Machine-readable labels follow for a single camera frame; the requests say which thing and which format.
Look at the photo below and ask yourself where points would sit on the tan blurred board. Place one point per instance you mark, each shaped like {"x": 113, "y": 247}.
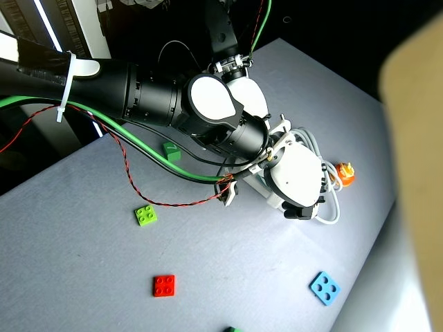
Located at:
{"x": 415, "y": 173}

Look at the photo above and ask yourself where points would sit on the red building plate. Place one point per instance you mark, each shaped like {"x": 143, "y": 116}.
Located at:
{"x": 164, "y": 285}

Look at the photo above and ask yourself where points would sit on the orange round toy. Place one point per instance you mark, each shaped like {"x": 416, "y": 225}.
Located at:
{"x": 344, "y": 174}

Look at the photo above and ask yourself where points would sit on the white cabinet panel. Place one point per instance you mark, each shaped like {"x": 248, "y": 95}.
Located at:
{"x": 90, "y": 31}

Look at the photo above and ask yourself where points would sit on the light green building plate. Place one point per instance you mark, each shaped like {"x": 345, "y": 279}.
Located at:
{"x": 145, "y": 215}

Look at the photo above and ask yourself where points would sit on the white zip tie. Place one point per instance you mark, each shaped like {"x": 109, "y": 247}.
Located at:
{"x": 71, "y": 76}

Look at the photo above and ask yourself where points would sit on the blue block with four holes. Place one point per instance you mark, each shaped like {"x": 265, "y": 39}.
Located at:
{"x": 325, "y": 288}

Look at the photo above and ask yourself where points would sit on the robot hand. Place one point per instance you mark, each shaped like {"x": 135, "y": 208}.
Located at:
{"x": 294, "y": 173}
{"x": 252, "y": 95}

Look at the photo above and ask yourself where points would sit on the dark green block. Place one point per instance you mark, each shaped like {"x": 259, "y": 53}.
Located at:
{"x": 232, "y": 329}

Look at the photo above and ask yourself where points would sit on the green numbered cube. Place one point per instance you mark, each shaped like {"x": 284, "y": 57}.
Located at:
{"x": 172, "y": 151}

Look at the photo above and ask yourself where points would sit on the grey table cloth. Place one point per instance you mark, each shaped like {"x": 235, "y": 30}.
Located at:
{"x": 242, "y": 259}

